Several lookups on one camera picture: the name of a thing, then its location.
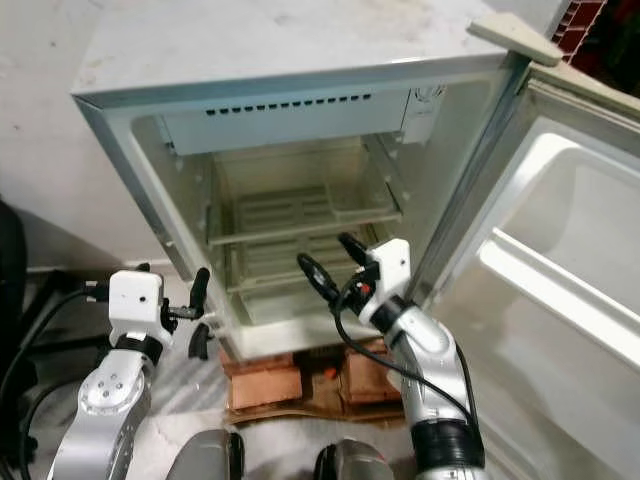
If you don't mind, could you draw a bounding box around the small fridge door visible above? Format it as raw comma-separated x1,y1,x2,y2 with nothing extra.
400,62,640,480

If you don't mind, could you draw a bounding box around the clear plain fridge shelf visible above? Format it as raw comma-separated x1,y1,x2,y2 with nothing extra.
222,245,371,293

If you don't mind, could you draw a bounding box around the clear ribbed fridge shelf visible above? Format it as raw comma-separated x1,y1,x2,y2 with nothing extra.
208,180,403,246

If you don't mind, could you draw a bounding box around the white fridge thermostat box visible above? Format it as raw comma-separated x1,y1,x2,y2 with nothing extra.
400,85,449,144

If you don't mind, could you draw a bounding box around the small white fridge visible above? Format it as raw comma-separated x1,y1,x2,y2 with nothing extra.
72,0,533,363

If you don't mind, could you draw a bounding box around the clear crisper drawer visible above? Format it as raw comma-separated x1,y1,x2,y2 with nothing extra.
230,290,361,331

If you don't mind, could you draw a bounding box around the wooden base board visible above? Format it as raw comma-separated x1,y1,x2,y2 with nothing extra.
225,398,411,431

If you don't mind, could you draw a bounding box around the pale blue freezer flap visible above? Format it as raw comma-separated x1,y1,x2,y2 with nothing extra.
160,95,416,156

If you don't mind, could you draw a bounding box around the grey left robot leg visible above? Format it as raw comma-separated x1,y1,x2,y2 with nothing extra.
178,432,246,480

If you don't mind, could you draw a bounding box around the beige flat board piece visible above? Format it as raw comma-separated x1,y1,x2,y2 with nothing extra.
468,12,564,66

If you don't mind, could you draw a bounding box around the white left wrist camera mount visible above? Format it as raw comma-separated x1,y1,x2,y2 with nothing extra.
108,270,167,349

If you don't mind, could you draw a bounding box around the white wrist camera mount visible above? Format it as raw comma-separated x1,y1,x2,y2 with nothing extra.
365,238,411,301
108,270,167,349

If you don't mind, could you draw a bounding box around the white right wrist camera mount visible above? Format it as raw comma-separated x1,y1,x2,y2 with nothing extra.
365,238,411,301

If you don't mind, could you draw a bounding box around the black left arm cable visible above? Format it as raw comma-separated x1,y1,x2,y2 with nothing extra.
0,288,103,480

